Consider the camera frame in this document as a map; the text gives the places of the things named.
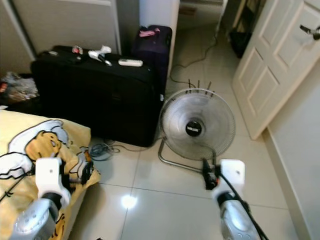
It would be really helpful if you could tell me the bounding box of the coiled grey cable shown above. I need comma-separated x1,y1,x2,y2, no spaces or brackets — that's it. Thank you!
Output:
89,141,116,162

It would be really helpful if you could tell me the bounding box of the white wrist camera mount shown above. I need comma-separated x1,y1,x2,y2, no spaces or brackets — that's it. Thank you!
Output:
214,159,246,198
36,157,72,207

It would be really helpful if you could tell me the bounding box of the crumpled clear plastic bag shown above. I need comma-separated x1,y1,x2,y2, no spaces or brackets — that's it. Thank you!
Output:
4,71,42,103

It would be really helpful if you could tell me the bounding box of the grey floor fan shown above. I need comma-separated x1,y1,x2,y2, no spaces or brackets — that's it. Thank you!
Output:
157,88,237,174

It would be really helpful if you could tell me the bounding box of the white remote control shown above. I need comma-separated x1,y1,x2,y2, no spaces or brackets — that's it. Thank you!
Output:
118,58,144,68

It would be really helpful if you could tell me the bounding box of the dark hallway shelf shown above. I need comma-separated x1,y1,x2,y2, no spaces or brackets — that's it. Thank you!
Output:
230,0,266,33

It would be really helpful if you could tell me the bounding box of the large black suitcase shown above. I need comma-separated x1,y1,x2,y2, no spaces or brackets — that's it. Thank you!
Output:
31,45,164,148

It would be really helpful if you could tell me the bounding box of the dark purple suitcase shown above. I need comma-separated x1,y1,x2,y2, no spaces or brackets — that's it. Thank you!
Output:
132,25,173,96

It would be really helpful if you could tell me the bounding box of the thin black floor cable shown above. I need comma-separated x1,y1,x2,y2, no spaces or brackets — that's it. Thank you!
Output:
169,30,221,88

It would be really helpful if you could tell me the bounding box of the pink luggage tag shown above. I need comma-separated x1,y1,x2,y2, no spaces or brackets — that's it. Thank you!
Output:
139,29,157,39

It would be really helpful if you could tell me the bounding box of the black hallway bin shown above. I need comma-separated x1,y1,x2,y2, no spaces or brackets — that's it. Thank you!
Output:
229,29,251,58

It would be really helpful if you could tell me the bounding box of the dark door handle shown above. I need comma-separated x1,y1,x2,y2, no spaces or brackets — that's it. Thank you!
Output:
299,23,320,41

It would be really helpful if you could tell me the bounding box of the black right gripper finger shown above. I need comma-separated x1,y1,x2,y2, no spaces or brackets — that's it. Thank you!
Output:
202,159,214,191

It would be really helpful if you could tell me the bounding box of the white column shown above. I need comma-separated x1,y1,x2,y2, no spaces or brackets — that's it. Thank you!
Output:
139,0,181,51

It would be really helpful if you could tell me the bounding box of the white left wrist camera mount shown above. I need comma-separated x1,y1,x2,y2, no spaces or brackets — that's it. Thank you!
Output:
36,157,72,207

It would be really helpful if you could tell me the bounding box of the black and red tool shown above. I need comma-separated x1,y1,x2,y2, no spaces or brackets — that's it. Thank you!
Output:
0,80,11,106

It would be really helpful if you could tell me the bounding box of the beige sliding wardrobe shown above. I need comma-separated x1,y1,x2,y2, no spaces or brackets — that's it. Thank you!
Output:
0,0,122,76

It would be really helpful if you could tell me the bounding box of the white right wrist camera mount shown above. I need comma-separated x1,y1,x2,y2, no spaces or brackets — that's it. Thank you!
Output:
214,159,246,198

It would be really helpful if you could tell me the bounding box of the yellow cartoon bear blanket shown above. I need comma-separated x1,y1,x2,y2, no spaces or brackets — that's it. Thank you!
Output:
0,109,102,240

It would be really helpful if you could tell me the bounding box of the white panel door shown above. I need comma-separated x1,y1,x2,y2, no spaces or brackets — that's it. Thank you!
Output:
231,0,320,141

